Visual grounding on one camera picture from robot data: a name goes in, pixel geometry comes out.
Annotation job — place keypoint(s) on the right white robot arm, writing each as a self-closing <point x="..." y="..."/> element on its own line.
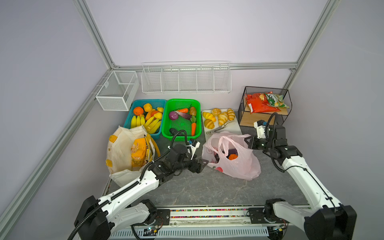
<point x="328" y="218"/>

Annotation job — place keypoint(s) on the brown toy potato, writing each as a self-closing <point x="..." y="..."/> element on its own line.
<point x="193" y="111"/>

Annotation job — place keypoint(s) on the white bread tray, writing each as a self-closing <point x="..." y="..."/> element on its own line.
<point x="233" y="128"/>

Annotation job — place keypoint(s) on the white mesh wall basket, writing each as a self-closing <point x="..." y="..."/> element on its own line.
<point x="118" y="91"/>

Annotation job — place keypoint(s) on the teal plastic basket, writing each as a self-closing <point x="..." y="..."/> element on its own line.
<point x="140" y="103"/>

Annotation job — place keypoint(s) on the orange toy carrot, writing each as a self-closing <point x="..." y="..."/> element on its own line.
<point x="193" y="129"/>

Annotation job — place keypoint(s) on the yellow toy banana bunch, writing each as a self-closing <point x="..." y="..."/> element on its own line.
<point x="152" y="125"/>

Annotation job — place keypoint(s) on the red chip bag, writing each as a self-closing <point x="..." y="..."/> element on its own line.
<point x="258" y="104"/>

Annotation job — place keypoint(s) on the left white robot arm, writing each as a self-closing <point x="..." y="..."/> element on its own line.
<point x="154" y="174"/>

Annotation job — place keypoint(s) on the striped toy bread roll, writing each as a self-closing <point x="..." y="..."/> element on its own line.
<point x="209" y="124"/>

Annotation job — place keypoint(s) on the orange toy tangerine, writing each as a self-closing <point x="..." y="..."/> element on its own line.
<point x="138" y="111"/>

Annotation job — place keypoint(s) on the yellow toy lemon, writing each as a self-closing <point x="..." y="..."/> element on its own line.
<point x="158" y="115"/>

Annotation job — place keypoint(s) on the metal bread tongs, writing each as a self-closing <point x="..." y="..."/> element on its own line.
<point x="211" y="132"/>

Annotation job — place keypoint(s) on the white wire wall shelf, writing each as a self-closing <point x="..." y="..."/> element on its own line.
<point x="186" y="77"/>

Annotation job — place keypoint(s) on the black wire snack rack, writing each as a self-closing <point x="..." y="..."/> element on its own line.
<point x="247" y="119"/>

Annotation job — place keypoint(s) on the green plastic basket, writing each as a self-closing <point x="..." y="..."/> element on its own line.
<point x="181" y="123"/>

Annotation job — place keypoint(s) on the yellow-orange toy citrus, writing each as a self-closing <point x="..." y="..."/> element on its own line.
<point x="148" y="107"/>

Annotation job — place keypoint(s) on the green snack bag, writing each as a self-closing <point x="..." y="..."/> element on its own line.
<point x="276" y="100"/>

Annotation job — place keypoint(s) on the toy bread bun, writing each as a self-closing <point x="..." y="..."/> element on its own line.
<point x="216" y="112"/>

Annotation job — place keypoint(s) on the striped toy bread loaf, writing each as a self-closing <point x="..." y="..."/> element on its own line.
<point x="209" y="116"/>

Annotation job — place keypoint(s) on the toy croissant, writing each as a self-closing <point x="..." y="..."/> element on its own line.
<point x="223" y="118"/>

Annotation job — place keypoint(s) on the yellow snack bag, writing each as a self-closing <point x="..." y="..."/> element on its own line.
<point x="139" y="153"/>

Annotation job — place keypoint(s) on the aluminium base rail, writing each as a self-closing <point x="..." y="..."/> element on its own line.
<point x="204" y="214"/>

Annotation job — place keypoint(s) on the pink plastic grocery bag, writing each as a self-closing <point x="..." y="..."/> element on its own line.
<point x="219" y="146"/>

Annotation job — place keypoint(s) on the white canvas tote bag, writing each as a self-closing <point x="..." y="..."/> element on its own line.
<point x="119" y="161"/>

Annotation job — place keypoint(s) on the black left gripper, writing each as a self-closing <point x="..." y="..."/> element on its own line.
<point x="199" y="166"/>

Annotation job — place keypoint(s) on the orange toy pumpkin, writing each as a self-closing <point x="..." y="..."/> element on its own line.
<point x="232" y="157"/>

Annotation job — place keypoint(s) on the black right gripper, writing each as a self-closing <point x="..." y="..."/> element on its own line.
<point x="251" y="144"/>

